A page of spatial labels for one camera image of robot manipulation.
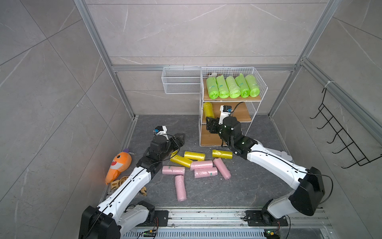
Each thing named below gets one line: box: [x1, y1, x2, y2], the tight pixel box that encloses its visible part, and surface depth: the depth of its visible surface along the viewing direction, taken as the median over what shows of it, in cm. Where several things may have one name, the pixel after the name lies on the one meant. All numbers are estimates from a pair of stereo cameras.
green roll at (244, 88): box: [234, 73, 251, 99], surface depth 73 cm
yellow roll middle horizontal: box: [184, 151, 206, 161], surface depth 95 cm
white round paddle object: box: [264, 147, 293, 162], surface depth 96 cm
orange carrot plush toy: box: [105, 148, 132, 185], surface depth 86 cm
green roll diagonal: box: [245, 74, 261, 98], surface depth 72 cm
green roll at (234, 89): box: [225, 76, 241, 99], surface depth 73 cm
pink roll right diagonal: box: [213, 157, 232, 180], surface depth 90 cm
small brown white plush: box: [207, 72, 219, 77], surface depth 92 cm
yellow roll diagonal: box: [170, 149, 193, 168], surface depth 93 cm
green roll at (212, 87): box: [206, 76, 219, 100], surface depth 72 cm
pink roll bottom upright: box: [175, 174, 188, 202], surface depth 83 cm
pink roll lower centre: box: [193, 167, 218, 179], surface depth 87 cm
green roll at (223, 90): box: [216, 74, 230, 99], surface depth 73 cm
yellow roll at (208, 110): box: [203, 102, 215, 119], surface depth 87 cm
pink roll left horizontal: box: [161, 165, 186, 175], surface depth 87 cm
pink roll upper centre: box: [190, 160, 213, 171], surface depth 90 cm
